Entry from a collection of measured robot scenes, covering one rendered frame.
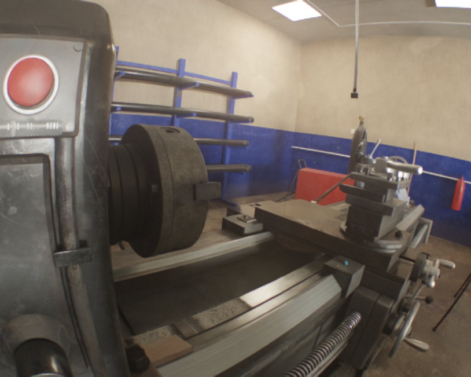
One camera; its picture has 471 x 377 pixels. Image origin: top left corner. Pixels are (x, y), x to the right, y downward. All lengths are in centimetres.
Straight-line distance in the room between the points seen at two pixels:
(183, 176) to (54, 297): 28
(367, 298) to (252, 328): 41
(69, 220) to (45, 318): 9
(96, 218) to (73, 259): 4
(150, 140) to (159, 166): 5
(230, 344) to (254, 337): 6
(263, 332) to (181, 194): 32
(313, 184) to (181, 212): 339
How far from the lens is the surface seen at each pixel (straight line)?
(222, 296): 85
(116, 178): 41
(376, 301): 84
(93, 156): 21
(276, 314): 60
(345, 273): 77
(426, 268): 95
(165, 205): 40
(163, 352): 48
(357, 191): 85
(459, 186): 463
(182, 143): 45
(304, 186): 379
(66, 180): 19
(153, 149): 42
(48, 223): 20
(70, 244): 20
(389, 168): 88
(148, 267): 75
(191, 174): 43
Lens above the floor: 122
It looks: 12 degrees down
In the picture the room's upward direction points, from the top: 6 degrees clockwise
